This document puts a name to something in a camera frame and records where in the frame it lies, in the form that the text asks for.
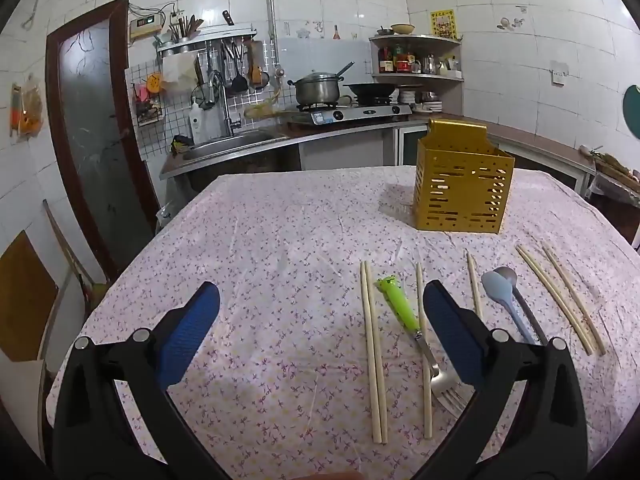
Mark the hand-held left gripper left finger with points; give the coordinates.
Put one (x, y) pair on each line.
(190, 335)

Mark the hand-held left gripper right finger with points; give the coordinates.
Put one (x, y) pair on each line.
(450, 330)

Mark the light blue plastic spoon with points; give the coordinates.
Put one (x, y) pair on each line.
(495, 287)

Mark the metal spoon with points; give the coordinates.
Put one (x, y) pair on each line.
(509, 276)

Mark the yellow perforated utensil holder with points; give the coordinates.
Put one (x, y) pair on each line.
(460, 195)

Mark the metal cup of utensils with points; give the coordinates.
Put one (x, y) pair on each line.
(184, 30)

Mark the brown wooden board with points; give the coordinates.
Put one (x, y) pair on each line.
(25, 300)

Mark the black and yellow cloth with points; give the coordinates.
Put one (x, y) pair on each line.
(181, 145)

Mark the stainless steel sink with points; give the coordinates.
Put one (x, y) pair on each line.
(235, 142)

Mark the kitchen counter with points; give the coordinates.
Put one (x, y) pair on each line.
(525, 142)

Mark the white soap bottle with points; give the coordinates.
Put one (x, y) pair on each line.
(195, 125)

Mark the brown framed glass door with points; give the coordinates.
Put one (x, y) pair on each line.
(95, 135)

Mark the stack of white plates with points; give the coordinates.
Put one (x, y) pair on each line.
(420, 105)

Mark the chrome faucet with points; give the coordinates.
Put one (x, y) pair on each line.
(227, 110)

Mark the wooden board with scraps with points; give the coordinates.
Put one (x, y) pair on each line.
(612, 165)

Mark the gas stove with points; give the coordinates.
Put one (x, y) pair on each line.
(360, 112)

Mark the black wok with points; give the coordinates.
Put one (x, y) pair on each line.
(370, 90)

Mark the yellow round scrubber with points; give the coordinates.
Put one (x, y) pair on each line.
(154, 83)

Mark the black hanging spatula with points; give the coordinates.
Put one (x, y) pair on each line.
(240, 82)

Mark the white hanging cloth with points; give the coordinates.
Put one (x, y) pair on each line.
(177, 72)

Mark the red label sauce bottle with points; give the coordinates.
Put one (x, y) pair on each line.
(402, 64)

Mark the wooden hanging spatula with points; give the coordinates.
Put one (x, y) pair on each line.
(256, 72)

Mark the stainless steel pot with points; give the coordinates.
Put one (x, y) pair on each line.
(315, 91)

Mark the dark sauce bottle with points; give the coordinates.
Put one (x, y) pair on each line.
(385, 62)

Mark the hanging orange plastic bag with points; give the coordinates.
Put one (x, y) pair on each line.
(27, 110)

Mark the ladle in pot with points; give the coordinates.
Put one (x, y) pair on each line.
(345, 70)

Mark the green round board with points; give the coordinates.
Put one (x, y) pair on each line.
(632, 112)

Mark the beige bowl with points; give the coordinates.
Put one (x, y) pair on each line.
(402, 29)

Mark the corner wall shelf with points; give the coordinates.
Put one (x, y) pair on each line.
(415, 77)

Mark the white wall socket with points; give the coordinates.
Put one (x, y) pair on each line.
(559, 72)

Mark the metal wall rack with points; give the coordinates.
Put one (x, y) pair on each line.
(205, 40)

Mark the yellow wall poster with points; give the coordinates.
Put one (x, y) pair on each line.
(443, 24)

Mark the wall control box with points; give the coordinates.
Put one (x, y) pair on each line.
(145, 27)

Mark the metal wall pipe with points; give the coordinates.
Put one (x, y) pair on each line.
(272, 10)

